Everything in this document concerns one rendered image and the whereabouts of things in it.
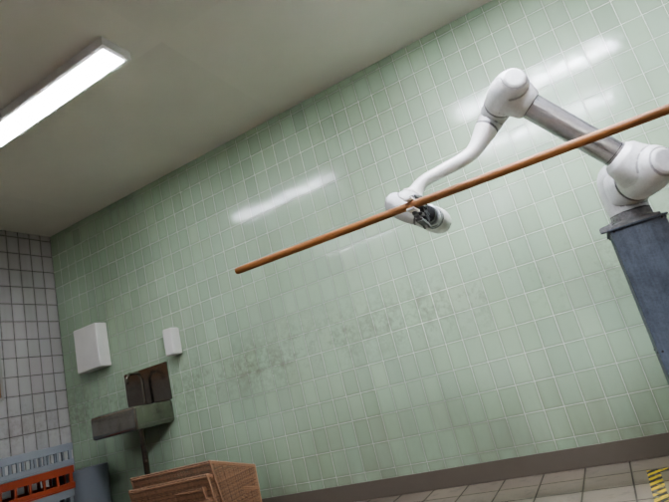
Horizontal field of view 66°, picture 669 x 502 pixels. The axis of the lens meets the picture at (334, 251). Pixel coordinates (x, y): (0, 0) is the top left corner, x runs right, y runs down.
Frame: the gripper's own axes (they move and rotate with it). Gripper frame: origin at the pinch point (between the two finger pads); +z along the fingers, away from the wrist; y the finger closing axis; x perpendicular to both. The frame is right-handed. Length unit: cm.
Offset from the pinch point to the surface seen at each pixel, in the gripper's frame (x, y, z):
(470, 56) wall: -28, -111, -122
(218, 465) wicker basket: 164, 82, -65
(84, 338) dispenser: 322, -28, -112
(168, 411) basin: 247, 46, -116
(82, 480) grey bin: 310, 78, -87
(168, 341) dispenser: 234, -3, -113
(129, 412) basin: 252, 41, -86
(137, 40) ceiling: 115, -137, -4
